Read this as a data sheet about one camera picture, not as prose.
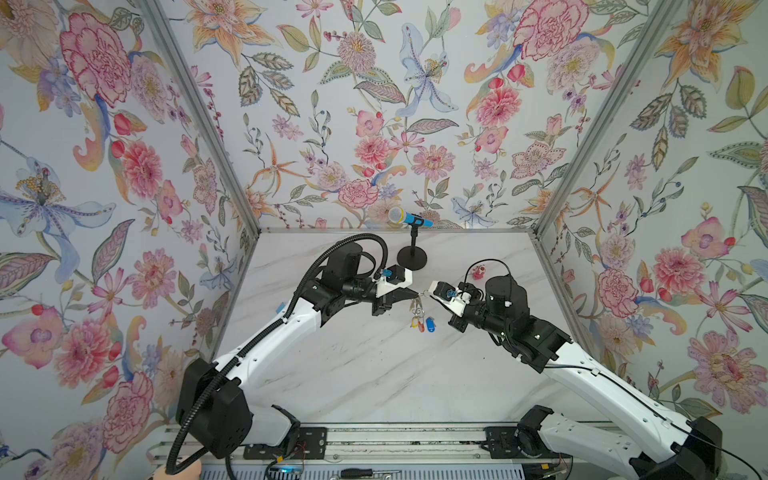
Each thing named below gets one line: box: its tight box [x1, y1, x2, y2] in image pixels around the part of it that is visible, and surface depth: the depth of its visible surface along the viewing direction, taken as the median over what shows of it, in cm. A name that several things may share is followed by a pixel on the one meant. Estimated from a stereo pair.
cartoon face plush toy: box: [153, 459, 202, 480], surface depth 65 cm
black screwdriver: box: [340, 468, 402, 479], surface depth 71 cm
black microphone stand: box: [397, 223, 428, 271], surface depth 114 cm
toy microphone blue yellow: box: [388, 207, 435, 228], surface depth 95 cm
